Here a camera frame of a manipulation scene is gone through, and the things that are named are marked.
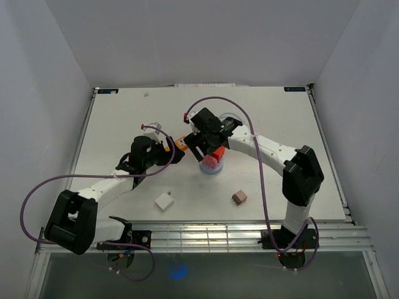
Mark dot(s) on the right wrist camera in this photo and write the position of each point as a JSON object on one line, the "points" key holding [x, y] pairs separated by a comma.
{"points": [[188, 119]]}

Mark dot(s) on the right blue table label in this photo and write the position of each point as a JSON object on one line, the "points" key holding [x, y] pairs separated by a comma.
{"points": [[294, 89]]}

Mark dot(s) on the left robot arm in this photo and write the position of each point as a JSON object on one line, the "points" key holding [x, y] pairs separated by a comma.
{"points": [[73, 223]]}

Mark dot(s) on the pink plug adapter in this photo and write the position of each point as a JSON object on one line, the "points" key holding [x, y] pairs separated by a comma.
{"points": [[210, 162]]}

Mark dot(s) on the orange power strip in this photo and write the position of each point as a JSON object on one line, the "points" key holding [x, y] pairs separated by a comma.
{"points": [[180, 144]]}

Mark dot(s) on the red cube socket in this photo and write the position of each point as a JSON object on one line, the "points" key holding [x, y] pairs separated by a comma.
{"points": [[218, 154]]}

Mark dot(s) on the white charger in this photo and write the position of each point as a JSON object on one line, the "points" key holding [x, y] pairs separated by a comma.
{"points": [[164, 201]]}

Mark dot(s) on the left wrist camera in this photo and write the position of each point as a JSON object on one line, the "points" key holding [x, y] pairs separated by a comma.
{"points": [[152, 132]]}

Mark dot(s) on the blue table label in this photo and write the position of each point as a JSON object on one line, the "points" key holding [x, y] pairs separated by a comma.
{"points": [[294, 89], [107, 91]]}

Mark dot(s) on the blue round power socket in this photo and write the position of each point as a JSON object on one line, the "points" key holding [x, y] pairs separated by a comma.
{"points": [[211, 171]]}

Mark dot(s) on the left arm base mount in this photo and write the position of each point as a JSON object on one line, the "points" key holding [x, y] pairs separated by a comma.
{"points": [[137, 237]]}

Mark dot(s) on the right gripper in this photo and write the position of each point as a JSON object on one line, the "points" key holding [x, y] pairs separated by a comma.
{"points": [[192, 142]]}

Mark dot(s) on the left blue table label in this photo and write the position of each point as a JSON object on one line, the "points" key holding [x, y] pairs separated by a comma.
{"points": [[107, 91]]}

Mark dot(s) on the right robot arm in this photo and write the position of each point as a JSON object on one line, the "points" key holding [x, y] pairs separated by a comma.
{"points": [[299, 168]]}

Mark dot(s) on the aluminium front rail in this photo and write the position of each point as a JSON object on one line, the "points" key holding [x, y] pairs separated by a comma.
{"points": [[245, 237]]}

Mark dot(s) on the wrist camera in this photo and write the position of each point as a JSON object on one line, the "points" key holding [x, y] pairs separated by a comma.
{"points": [[188, 119], [152, 132]]}

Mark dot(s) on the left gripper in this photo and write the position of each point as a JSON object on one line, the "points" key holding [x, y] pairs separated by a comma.
{"points": [[167, 156]]}

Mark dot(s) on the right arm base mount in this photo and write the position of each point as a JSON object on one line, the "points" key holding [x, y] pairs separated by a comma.
{"points": [[283, 238]]}

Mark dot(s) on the brown pink charger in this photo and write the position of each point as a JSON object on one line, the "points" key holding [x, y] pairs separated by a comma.
{"points": [[239, 197]]}

